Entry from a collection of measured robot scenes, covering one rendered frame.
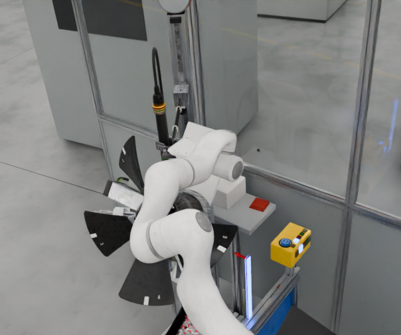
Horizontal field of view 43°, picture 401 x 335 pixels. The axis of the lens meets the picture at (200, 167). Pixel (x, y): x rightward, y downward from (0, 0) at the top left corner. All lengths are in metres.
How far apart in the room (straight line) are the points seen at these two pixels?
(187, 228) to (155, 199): 0.13
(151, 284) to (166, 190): 0.83
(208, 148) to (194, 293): 0.48
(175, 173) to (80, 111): 3.45
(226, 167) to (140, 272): 0.67
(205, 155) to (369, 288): 1.43
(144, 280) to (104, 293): 1.41
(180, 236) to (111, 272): 2.38
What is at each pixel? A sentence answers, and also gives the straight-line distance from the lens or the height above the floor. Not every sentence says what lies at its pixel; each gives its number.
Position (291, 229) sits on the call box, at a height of 1.07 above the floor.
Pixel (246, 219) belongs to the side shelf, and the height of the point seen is 0.86.
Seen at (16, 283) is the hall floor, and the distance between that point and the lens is 3.76.
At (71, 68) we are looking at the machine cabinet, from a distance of 4.57.
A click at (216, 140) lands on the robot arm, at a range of 1.57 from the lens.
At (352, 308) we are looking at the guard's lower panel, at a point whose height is 0.33.
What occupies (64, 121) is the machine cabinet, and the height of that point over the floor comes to 0.26.
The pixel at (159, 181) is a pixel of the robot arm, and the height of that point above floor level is 1.74.
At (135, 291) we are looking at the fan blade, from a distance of 2.10.
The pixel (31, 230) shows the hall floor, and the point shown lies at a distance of 4.14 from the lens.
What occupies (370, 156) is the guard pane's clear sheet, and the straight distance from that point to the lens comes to 2.27.
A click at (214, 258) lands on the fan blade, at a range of 1.90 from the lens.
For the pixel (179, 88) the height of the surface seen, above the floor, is 1.48.
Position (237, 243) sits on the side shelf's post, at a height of 0.61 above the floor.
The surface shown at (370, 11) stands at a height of 1.89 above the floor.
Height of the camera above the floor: 2.50
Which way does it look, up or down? 34 degrees down
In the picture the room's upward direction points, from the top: 5 degrees counter-clockwise
